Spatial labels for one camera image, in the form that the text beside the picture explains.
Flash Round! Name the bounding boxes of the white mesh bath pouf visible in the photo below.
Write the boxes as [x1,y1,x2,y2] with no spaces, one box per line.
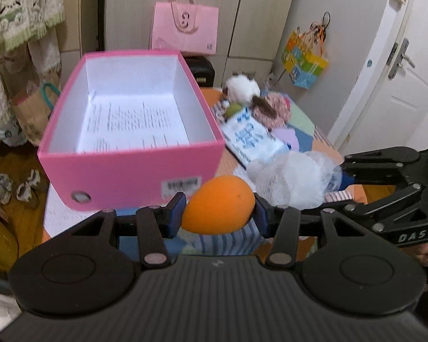
[247,151,342,210]

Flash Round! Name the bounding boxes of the orange egg-shaped sponge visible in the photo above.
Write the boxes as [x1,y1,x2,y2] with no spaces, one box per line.
[181,175,255,235]

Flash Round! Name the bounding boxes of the blue white wet wipes pack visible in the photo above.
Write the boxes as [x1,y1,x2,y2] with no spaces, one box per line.
[220,108,289,168]

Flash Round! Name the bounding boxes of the white printed paper sheet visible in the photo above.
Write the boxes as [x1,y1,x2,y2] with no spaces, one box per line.
[76,93,189,153]

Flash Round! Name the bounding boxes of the patterned slippers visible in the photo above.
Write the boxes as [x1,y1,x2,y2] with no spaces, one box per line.
[0,169,47,209]

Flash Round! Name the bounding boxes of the colourful patchwork table mat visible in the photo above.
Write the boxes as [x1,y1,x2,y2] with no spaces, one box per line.
[41,88,367,243]

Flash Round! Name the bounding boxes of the white door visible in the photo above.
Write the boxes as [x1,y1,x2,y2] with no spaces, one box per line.
[340,0,428,155]

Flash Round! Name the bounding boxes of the beige wooden wardrobe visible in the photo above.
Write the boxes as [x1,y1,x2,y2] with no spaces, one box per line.
[58,0,301,88]

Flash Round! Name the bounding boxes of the silver door handle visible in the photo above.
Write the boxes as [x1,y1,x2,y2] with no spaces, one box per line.
[388,38,415,80]

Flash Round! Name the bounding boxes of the black suitcase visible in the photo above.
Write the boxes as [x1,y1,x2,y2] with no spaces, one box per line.
[184,56,215,87]

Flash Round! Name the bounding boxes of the pink floral fabric scrunchie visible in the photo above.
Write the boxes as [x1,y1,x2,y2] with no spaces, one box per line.
[251,92,291,131]

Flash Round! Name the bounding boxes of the cream knitted cardigan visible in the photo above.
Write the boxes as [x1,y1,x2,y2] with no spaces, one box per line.
[0,0,66,129]

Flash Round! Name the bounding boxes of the white brown plush cat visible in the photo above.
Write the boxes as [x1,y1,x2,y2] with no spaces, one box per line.
[222,73,261,107]

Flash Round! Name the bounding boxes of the brown paper bag teal handle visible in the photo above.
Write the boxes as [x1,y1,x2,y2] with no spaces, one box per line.
[11,81,60,147]

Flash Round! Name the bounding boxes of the pink cardboard box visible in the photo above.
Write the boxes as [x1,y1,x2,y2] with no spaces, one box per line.
[38,50,225,211]

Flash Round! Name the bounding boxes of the green egg-shaped sponge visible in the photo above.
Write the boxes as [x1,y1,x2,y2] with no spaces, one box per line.
[224,103,243,121]

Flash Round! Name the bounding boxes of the colourful paper gift bag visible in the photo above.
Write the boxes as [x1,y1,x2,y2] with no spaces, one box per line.
[281,23,328,89]

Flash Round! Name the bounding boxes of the pink tote bag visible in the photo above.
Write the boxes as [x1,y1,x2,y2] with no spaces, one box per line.
[151,0,219,56]

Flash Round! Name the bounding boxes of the clear plastic bag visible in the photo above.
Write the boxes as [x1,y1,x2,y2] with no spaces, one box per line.
[264,73,277,89]

